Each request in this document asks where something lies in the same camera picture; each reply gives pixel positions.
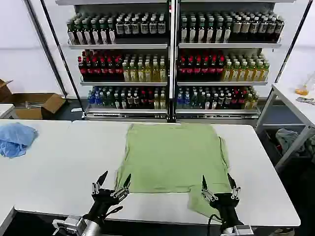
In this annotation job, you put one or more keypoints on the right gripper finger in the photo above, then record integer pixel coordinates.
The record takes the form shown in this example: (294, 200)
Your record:
(206, 190)
(233, 189)

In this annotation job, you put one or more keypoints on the crumpled blue cloth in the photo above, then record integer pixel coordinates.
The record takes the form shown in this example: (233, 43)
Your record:
(14, 140)

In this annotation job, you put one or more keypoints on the grey metal frame table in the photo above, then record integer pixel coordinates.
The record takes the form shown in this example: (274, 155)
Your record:
(283, 91)

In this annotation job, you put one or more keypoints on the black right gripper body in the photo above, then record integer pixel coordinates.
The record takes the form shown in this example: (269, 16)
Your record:
(227, 209)

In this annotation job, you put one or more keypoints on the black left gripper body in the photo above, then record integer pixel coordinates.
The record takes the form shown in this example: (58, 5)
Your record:
(104, 199)

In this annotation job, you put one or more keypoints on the black slanted frame pole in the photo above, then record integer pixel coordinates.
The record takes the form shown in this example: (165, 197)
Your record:
(46, 51)

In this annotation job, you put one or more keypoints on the small white side table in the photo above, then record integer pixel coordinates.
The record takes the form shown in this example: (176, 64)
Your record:
(5, 109)

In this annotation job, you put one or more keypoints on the orange plastic item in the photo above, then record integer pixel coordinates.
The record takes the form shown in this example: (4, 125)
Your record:
(302, 91)

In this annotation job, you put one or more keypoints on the pale green shirt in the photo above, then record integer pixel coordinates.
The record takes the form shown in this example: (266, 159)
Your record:
(172, 157)

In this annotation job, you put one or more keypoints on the grey pile of clothes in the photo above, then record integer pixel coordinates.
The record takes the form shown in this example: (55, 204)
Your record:
(286, 140)

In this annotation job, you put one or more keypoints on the grey slanted frame pole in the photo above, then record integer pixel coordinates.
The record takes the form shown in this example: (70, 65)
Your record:
(64, 61)
(286, 66)

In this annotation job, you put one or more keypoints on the open brown cardboard box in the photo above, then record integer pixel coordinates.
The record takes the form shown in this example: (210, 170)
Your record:
(49, 105)

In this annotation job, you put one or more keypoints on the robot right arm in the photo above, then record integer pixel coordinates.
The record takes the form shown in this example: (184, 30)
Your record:
(242, 231)

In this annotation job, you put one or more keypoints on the silver metal tool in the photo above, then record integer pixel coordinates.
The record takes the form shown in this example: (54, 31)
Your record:
(305, 100)

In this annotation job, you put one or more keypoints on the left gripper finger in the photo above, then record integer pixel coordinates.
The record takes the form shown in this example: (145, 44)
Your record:
(99, 182)
(125, 184)

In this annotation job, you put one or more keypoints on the brown cardboard box flap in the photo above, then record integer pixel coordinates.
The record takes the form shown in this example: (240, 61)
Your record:
(3, 88)

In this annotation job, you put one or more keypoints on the metal shelf of bottled drinks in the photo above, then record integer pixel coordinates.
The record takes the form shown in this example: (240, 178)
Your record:
(172, 64)

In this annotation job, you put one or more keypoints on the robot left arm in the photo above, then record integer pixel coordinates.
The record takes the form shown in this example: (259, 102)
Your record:
(73, 226)

